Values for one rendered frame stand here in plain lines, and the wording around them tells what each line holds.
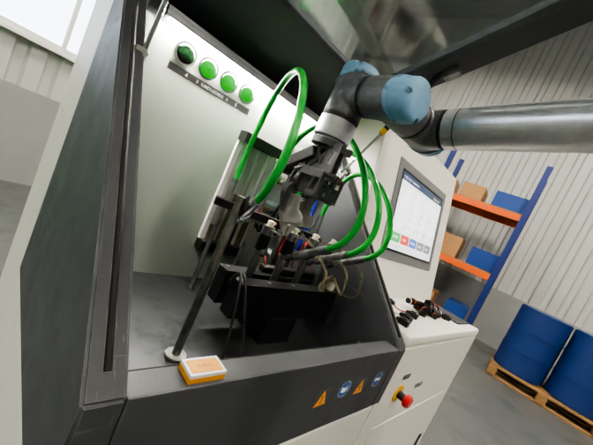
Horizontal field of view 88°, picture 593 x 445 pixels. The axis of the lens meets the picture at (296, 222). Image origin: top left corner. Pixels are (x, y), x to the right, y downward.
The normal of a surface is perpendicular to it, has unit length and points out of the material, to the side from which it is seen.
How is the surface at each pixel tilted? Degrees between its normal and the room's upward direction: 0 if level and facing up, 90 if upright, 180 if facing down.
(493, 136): 135
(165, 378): 0
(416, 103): 90
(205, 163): 90
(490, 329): 90
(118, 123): 43
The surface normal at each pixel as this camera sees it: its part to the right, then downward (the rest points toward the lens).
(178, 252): 0.62, 0.36
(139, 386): 0.41, -0.91
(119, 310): 0.72, -0.43
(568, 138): -0.66, 0.62
